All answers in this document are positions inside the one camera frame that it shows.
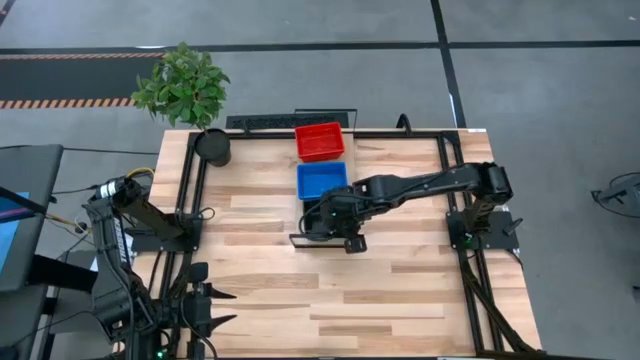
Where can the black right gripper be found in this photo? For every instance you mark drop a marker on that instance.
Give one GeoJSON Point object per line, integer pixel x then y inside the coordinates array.
{"type": "Point", "coordinates": [340, 212]}

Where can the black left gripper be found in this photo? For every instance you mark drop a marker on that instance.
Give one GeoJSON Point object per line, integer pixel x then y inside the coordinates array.
{"type": "Point", "coordinates": [197, 305]}

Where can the black plastic basket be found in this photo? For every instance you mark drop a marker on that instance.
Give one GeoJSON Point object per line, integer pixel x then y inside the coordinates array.
{"type": "Point", "coordinates": [307, 210]}

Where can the blue plastic basket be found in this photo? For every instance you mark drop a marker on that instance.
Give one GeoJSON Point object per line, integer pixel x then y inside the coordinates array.
{"type": "Point", "coordinates": [320, 180]}

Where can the red plastic basket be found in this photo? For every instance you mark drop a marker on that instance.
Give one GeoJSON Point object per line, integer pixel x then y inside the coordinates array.
{"type": "Point", "coordinates": [320, 142]}

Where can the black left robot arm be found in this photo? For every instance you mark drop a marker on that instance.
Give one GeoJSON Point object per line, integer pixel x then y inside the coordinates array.
{"type": "Point", "coordinates": [117, 260]}

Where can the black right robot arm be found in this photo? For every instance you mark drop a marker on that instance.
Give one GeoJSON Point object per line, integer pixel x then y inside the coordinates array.
{"type": "Point", "coordinates": [425, 182]}

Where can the black desk crossbar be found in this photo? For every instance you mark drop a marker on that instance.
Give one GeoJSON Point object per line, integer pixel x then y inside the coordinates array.
{"type": "Point", "coordinates": [60, 272]}

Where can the black plant pot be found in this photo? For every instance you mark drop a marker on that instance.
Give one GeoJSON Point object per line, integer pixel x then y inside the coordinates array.
{"type": "Point", "coordinates": [212, 145]}

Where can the green leafy plant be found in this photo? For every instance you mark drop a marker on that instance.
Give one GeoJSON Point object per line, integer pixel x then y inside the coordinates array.
{"type": "Point", "coordinates": [185, 87]}

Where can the monitor with blue screen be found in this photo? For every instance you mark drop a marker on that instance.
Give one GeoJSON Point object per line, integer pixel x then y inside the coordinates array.
{"type": "Point", "coordinates": [5, 240]}

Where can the gray desk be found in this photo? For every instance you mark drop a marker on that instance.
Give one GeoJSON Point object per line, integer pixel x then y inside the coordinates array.
{"type": "Point", "coordinates": [30, 170]}

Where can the black hazard-striped floor mat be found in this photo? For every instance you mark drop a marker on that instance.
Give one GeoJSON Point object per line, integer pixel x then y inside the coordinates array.
{"type": "Point", "coordinates": [70, 80]}

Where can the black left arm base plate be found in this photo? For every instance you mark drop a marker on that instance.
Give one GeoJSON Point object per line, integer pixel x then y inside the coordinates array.
{"type": "Point", "coordinates": [165, 245]}

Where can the black aluminium table frame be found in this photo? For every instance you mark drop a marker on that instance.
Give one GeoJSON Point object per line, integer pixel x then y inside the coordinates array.
{"type": "Point", "coordinates": [400, 134]}

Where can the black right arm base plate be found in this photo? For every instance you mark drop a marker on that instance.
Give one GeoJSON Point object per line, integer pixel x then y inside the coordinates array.
{"type": "Point", "coordinates": [500, 235]}

